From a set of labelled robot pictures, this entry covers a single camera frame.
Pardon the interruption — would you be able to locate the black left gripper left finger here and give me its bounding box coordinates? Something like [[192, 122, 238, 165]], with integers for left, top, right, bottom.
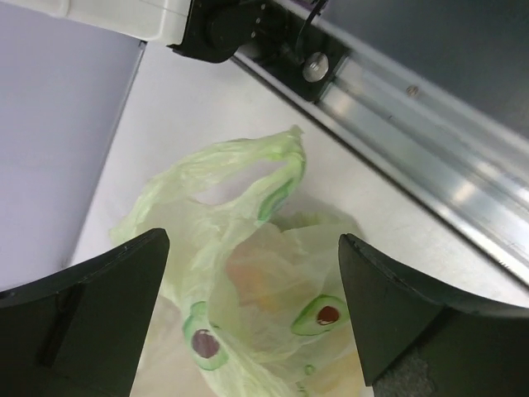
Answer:
[[1, 228, 169, 396]]

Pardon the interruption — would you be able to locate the light green avocado plastic bag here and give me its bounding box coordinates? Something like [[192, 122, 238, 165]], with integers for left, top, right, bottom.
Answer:
[[110, 127, 370, 396]]

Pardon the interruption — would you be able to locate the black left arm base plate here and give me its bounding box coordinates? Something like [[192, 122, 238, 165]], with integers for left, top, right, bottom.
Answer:
[[261, 26, 350, 103]]

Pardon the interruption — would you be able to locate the aluminium front rail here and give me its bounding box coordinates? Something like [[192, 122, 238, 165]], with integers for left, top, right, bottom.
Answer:
[[235, 23, 528, 282]]

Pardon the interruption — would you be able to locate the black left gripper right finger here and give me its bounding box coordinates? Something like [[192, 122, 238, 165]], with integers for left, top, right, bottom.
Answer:
[[339, 234, 528, 396]]

